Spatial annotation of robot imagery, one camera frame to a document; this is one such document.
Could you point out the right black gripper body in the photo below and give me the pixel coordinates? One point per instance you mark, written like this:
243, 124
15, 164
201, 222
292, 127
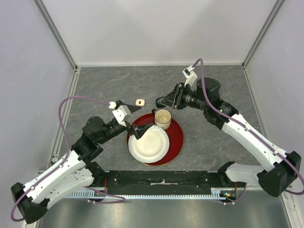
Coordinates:
184, 97

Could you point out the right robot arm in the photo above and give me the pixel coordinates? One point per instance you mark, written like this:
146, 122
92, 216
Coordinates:
277, 170

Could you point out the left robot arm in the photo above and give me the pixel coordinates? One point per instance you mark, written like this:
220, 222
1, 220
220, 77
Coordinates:
77, 168

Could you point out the grey cable duct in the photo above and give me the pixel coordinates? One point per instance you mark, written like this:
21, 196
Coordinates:
216, 194

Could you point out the red round tray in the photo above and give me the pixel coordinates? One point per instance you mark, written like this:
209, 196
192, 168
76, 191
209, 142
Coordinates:
176, 138

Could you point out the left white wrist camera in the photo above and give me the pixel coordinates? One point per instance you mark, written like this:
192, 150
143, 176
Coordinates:
121, 114

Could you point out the beige mug black handle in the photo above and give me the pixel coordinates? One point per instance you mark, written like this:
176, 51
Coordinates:
162, 118

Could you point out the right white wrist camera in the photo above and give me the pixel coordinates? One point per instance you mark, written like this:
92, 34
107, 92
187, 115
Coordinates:
190, 75

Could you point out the pink earbud charging case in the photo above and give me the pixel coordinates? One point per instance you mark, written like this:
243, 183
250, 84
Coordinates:
140, 102

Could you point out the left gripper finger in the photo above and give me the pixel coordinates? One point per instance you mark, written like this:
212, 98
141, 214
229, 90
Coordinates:
139, 131
132, 108

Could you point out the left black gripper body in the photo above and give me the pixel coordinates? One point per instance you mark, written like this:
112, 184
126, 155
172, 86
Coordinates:
120, 128

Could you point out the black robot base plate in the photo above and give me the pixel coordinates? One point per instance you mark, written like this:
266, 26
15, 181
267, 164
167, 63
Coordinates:
205, 179

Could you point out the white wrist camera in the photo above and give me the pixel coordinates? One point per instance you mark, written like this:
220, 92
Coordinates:
121, 114
190, 75

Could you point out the white paper plate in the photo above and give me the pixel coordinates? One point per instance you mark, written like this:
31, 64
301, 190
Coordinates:
151, 147

